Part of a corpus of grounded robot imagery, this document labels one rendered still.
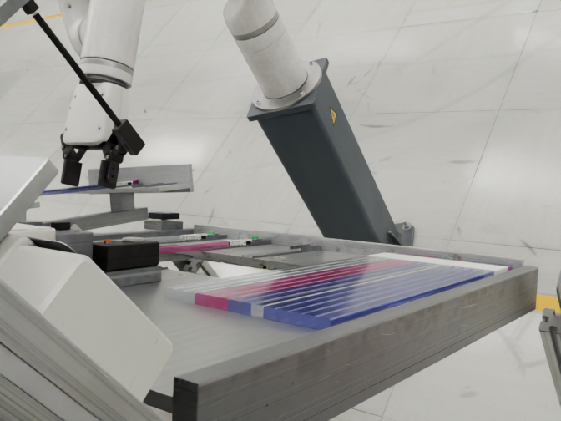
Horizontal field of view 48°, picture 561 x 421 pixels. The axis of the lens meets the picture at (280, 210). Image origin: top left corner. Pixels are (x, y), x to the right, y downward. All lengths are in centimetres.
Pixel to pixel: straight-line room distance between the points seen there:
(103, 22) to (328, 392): 73
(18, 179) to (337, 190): 147
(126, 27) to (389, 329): 68
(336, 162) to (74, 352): 144
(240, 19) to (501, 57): 143
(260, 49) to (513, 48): 142
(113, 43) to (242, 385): 74
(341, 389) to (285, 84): 114
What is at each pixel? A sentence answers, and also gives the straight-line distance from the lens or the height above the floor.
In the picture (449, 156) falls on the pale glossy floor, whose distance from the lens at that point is 229.
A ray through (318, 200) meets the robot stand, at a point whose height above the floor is 37.
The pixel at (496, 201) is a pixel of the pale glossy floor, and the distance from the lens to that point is 210.
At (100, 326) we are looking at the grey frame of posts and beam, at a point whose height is 135.
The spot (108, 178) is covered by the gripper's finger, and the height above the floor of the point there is 104.
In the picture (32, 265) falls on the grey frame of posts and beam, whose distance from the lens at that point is 26.
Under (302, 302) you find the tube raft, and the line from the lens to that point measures 59.
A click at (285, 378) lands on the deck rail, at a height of 117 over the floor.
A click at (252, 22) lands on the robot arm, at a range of 147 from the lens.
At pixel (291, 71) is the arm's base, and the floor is 76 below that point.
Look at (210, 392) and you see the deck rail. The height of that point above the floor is 123.
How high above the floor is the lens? 151
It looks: 39 degrees down
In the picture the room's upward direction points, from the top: 32 degrees counter-clockwise
